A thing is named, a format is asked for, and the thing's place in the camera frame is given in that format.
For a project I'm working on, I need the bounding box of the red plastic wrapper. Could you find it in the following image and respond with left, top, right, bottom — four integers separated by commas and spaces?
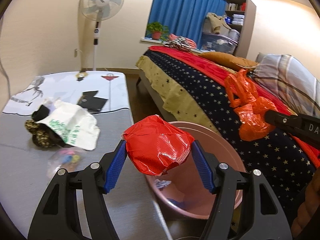
122, 115, 195, 176

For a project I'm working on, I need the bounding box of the beige jacket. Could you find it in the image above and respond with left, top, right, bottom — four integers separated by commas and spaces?
206, 12, 231, 36

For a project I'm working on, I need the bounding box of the striped clothes pile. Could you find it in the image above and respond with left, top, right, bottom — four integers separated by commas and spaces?
163, 35, 197, 51

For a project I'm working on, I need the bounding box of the orange brown cushion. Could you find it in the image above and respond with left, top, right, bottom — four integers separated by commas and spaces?
199, 51, 258, 72

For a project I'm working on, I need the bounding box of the bed with starry blanket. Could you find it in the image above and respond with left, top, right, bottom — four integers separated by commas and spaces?
136, 46, 319, 223

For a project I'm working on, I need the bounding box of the white standing fan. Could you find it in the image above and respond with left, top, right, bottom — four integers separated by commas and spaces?
80, 0, 124, 71

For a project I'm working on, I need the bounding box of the clear plastic storage box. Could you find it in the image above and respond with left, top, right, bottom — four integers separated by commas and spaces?
200, 33, 238, 55

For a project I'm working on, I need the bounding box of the white wall socket plug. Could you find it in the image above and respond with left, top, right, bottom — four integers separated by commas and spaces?
74, 49, 82, 57

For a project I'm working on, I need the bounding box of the orange plastic bag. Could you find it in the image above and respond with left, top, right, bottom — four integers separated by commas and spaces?
225, 69, 277, 141

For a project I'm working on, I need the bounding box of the white printed plastic bag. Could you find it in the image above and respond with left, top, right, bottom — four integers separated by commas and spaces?
36, 99, 100, 151

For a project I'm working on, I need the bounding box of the pink plastic basin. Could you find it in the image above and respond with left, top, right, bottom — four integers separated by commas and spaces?
145, 121, 245, 220

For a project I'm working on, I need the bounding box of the floral dark fabric scrunchie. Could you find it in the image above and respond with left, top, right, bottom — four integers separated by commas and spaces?
24, 120, 65, 148

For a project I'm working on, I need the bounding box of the black sock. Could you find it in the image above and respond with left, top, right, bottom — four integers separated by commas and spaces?
31, 105, 51, 122

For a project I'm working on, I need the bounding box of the clear bag with colourful bits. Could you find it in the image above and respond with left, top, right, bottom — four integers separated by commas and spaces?
47, 147, 84, 179

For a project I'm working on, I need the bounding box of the blue curtain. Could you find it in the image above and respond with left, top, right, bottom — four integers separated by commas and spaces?
148, 0, 226, 45

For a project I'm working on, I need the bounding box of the grey wall cable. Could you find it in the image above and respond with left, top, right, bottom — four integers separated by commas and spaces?
0, 17, 12, 100

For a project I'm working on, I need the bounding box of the wooden bookshelf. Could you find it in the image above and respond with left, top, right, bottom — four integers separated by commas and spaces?
225, 0, 256, 58

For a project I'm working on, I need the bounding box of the potted green plant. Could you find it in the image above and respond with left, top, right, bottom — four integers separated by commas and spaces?
146, 22, 169, 41

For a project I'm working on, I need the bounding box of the plaid grey pillow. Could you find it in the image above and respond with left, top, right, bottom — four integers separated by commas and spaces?
252, 54, 319, 118

